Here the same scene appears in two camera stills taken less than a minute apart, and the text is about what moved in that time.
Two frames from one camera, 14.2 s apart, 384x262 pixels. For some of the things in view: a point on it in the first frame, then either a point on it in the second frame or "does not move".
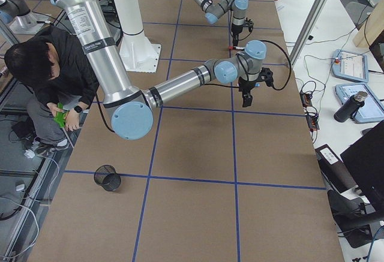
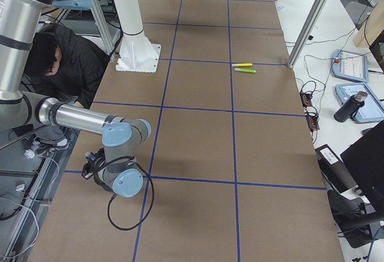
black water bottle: (354, 104) does not move
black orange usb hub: (307, 104) does not move
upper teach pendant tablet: (350, 66) does not move
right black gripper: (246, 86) to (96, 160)
